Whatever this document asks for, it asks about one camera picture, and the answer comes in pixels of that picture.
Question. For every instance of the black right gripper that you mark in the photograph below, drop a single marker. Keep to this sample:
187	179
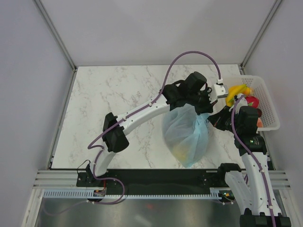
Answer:
217	119

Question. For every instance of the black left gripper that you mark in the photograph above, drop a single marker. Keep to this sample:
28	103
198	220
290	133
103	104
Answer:
208	107

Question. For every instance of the yellow fake banana bunch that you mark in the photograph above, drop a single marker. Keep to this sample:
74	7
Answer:
234	91

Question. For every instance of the light blue plastic bag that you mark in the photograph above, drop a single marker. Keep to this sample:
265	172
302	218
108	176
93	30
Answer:
183	127

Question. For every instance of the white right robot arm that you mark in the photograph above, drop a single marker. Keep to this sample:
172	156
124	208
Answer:
254	193

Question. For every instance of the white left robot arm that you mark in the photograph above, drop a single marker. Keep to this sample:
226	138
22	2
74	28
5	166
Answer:
113	139

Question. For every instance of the fake watermelon slice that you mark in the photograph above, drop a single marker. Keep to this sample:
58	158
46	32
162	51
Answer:
259	123

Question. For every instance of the dark purple fake plum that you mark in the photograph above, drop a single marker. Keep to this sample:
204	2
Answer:
259	112

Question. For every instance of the red fake dragon fruit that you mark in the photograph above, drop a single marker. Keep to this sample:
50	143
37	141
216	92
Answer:
252	101

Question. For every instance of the white plastic fruit basket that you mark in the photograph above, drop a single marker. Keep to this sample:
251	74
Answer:
269	116

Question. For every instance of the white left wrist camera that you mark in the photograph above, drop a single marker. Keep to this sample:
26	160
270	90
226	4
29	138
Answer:
218	91

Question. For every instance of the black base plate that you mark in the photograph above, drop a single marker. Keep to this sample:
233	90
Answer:
156	181

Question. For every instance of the right aluminium corner post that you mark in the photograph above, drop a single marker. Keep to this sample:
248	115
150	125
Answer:
265	25

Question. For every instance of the aluminium corner post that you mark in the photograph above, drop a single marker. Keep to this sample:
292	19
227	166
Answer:
265	25
48	21

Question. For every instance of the left aluminium corner post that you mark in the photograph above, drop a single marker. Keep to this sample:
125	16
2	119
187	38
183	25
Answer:
48	21

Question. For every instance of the aluminium frame rail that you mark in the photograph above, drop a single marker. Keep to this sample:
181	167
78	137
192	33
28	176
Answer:
68	178

